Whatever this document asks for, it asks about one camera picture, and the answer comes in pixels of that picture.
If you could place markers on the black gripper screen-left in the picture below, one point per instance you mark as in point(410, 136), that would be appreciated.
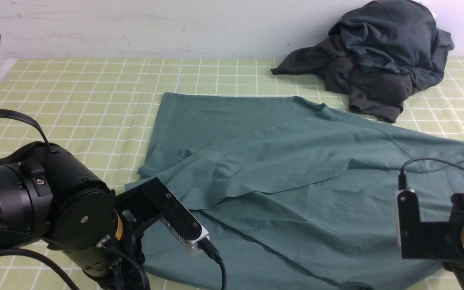
point(117, 265)

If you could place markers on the green long-sleeve top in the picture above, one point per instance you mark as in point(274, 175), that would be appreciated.
point(296, 195)

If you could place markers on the green checkered tablecloth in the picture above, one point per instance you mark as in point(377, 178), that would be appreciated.
point(103, 109)

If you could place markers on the dark grey crumpled garment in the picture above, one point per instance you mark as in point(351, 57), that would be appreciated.
point(377, 93)

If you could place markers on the dark teal crumpled garment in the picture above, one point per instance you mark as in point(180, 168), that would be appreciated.
point(397, 36)

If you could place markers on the silver wrist camera screen-left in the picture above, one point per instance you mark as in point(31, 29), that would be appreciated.
point(152, 201)

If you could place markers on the black camera cable screen-left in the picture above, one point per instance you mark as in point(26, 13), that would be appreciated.
point(28, 163)

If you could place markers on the black camera cable screen-right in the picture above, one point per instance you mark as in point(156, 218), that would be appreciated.
point(403, 183)

